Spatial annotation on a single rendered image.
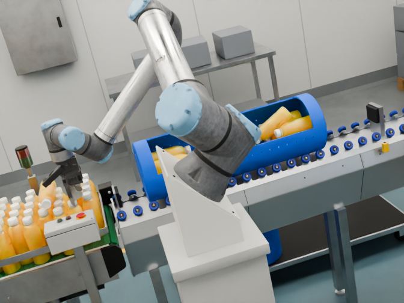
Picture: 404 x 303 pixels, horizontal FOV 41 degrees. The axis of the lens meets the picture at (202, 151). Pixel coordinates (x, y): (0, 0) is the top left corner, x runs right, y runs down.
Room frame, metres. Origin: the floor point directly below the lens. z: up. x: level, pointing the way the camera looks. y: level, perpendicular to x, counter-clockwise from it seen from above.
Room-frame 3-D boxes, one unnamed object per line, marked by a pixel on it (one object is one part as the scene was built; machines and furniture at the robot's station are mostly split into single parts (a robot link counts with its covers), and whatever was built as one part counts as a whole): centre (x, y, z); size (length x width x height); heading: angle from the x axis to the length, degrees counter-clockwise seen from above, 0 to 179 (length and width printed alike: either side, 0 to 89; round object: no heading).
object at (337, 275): (2.52, -0.59, 0.31); 0.06 x 0.06 x 0.63; 10
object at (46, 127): (2.12, 0.57, 1.41); 0.10 x 0.09 x 0.12; 36
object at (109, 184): (2.46, 0.51, 0.95); 0.10 x 0.07 x 0.10; 10
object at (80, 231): (1.95, 0.58, 1.05); 0.20 x 0.10 x 0.10; 100
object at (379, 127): (2.50, -0.88, 1.00); 0.10 x 0.04 x 0.15; 10
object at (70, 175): (2.12, 0.56, 1.24); 0.09 x 0.08 x 0.12; 100
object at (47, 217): (2.09, 0.72, 1.00); 0.07 x 0.07 x 0.19
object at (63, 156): (2.12, 0.57, 1.32); 0.10 x 0.09 x 0.05; 10
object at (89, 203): (2.16, 0.53, 1.00); 0.07 x 0.07 x 0.19
